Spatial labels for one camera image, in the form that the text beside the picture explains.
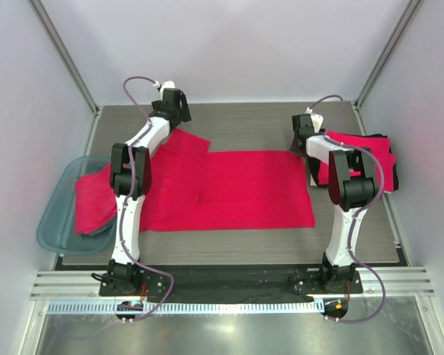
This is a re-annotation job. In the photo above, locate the red t-shirt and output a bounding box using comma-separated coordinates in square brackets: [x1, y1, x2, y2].
[75, 163, 116, 234]
[320, 129, 397, 194]
[139, 129, 315, 231]

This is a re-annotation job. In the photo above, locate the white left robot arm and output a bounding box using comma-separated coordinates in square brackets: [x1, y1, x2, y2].
[102, 81, 191, 294]

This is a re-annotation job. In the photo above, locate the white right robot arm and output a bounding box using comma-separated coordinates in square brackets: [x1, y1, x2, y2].
[290, 112, 384, 293]

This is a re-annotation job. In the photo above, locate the folded red t-shirt on stack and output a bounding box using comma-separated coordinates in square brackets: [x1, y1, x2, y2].
[320, 129, 397, 194]

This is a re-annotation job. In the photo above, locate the red t-shirt in bin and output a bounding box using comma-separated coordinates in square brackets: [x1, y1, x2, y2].
[75, 163, 116, 234]

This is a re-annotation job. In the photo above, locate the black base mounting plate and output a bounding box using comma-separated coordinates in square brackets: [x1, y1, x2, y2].
[91, 264, 363, 302]

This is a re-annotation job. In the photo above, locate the teal plastic bin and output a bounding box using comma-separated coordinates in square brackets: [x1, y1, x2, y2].
[36, 155, 116, 256]

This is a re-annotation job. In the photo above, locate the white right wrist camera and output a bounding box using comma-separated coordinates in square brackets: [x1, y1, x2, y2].
[305, 107, 324, 133]

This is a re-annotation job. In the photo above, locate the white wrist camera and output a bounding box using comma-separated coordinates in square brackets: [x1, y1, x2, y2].
[305, 107, 324, 133]
[153, 81, 175, 99]

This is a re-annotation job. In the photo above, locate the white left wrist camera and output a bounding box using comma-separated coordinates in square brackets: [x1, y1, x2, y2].
[153, 81, 175, 99]

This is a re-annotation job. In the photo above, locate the left aluminium frame post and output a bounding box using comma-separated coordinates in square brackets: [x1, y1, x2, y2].
[27, 0, 99, 116]

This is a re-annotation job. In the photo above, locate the aluminium frame post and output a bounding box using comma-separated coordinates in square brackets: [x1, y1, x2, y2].
[27, 0, 99, 116]
[353, 0, 426, 112]

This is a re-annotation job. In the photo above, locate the right aluminium frame post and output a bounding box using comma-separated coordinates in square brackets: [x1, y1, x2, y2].
[353, 0, 426, 112]

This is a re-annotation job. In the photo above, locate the white slotted cable duct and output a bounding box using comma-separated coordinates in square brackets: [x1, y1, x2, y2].
[47, 300, 324, 317]

